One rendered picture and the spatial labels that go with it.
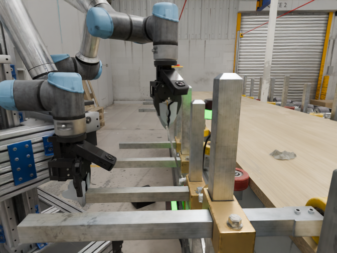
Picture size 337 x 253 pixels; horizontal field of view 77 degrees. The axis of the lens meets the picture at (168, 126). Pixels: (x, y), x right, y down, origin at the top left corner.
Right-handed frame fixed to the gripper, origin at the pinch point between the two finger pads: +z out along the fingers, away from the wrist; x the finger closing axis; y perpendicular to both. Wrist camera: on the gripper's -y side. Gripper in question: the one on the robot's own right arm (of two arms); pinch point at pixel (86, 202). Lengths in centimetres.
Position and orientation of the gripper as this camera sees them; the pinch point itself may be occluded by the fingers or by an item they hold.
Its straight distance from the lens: 67.5
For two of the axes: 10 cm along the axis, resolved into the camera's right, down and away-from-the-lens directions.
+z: -0.1, 9.7, 2.4
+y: -10.0, 0.0, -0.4
